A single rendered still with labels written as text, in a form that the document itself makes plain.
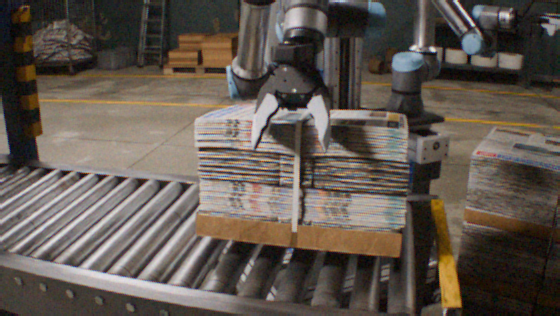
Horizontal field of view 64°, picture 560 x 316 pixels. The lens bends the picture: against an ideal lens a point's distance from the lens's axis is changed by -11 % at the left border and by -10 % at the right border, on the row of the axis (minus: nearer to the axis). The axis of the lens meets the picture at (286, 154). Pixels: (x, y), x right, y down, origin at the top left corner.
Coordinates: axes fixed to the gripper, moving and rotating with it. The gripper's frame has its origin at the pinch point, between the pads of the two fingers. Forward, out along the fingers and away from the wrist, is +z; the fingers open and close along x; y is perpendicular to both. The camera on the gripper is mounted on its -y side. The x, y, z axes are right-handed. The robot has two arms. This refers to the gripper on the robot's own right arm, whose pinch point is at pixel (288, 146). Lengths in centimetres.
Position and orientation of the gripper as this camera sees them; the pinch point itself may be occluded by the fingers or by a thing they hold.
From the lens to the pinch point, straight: 77.4
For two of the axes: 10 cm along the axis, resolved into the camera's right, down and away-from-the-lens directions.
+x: -9.7, -0.5, 2.2
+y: 1.9, 2.8, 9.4
